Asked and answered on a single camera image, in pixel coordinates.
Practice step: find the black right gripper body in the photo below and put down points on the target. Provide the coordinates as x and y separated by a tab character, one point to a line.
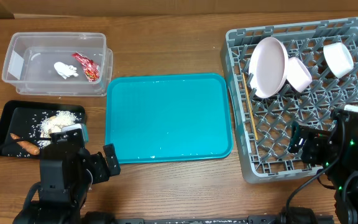
314	153

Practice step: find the wooden chopstick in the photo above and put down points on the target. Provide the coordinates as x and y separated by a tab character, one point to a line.
249	107

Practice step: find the red snack wrapper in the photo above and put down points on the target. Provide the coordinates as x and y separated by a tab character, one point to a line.
90	68

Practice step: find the grey dishwasher rack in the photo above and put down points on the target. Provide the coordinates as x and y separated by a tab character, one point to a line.
268	159

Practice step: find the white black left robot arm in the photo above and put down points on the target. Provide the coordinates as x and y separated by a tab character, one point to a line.
56	206

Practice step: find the rice and food scraps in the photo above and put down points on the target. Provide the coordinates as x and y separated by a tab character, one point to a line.
46	123

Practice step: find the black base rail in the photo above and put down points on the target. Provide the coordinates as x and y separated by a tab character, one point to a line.
252	219

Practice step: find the clear plastic bin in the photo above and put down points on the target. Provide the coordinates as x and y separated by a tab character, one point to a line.
31	55

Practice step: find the pink bowl with rice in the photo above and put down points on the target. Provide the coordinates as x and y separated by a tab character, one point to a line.
298	74

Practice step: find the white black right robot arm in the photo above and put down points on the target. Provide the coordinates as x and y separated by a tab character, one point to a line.
343	174

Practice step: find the orange carrot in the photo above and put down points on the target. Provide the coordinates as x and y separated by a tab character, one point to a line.
31	148

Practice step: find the teal serving tray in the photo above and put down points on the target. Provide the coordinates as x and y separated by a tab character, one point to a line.
168	118

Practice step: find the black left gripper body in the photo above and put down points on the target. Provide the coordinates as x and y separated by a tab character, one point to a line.
96	168

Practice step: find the white tissue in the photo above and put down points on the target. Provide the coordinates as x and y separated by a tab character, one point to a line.
65	71

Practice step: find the pink plate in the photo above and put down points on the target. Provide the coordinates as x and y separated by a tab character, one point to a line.
268	67

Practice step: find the black plastic tray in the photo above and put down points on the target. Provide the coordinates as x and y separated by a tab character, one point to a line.
27	119

